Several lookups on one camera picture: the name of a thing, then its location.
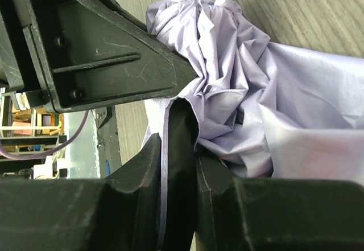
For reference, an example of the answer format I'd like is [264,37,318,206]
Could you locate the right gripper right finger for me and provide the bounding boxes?
[196,151,363,250]

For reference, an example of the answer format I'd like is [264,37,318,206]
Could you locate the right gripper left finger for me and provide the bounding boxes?
[1,134,161,250]

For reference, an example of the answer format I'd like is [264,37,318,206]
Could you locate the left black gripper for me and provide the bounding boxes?
[1,0,54,112]

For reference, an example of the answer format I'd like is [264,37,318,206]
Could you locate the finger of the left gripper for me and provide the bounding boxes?
[24,0,196,113]

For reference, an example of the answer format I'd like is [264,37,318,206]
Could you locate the lavender folding umbrella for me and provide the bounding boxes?
[140,0,364,251]

